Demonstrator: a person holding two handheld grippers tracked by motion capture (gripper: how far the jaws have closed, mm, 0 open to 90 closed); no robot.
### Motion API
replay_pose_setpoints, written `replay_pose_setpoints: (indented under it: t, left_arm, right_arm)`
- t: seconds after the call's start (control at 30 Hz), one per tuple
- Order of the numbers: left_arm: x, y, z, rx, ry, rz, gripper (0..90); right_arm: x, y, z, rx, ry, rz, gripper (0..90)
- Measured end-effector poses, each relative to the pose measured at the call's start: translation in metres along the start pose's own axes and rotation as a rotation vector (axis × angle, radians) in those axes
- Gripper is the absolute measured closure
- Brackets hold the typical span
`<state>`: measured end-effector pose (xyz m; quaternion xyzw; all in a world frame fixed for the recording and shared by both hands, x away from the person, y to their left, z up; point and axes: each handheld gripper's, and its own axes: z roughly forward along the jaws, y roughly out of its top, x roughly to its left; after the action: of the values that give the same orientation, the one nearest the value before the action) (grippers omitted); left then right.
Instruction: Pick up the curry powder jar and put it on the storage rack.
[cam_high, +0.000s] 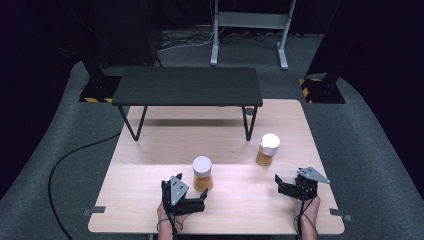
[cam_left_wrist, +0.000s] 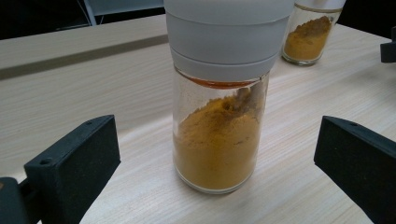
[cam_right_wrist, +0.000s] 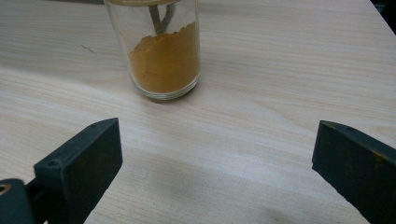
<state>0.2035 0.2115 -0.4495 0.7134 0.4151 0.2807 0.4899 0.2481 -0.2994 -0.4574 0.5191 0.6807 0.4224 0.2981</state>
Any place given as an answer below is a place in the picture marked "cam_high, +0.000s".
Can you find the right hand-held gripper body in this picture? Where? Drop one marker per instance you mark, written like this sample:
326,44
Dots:
306,186

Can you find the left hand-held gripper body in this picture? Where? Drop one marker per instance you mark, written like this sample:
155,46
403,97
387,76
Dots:
176,191

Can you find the orange spice jar white lid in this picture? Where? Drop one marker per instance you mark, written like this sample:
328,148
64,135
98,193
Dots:
269,143
202,165

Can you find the black low shelf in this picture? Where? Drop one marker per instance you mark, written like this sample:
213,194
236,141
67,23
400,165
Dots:
186,86

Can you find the person's right hand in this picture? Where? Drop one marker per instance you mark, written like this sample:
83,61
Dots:
311,208

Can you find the person's left hand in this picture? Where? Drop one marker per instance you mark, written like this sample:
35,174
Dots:
163,215

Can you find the small grey round thing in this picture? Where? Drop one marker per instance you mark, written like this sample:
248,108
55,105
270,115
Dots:
249,110

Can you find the black stand striped base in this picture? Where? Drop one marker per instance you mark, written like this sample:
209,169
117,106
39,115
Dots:
100,88
321,90

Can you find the grey metal stand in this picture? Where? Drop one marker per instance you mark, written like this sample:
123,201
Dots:
250,20

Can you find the grey table bracket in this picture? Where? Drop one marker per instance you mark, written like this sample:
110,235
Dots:
340,214
95,210

